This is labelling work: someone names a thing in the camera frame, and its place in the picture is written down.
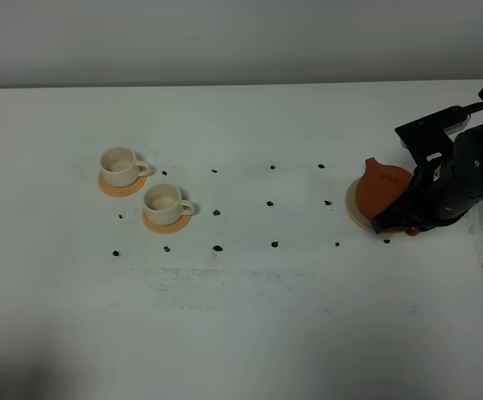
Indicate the cream teapot saucer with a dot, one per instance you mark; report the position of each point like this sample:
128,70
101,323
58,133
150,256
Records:
353,210

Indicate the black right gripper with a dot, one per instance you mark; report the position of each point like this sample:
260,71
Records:
440,194

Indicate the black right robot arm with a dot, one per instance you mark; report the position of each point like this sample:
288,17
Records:
467,145

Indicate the front orange coaster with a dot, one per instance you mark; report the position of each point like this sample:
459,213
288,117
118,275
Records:
165,229

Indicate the orange coaster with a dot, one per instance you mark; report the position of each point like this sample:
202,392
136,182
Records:
117,192
165,229

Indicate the white teacup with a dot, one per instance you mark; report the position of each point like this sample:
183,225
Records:
120,167
164,204

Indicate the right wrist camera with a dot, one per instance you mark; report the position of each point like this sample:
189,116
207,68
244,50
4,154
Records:
431,134

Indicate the rear orange coaster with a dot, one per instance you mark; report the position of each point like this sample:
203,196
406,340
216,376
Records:
117,192

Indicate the rear white teacup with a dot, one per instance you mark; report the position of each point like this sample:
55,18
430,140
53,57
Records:
120,167

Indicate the front white teacup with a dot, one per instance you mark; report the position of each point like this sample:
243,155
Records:
164,204

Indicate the brown clay teapot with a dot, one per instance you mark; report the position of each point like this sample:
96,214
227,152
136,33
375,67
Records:
379,186

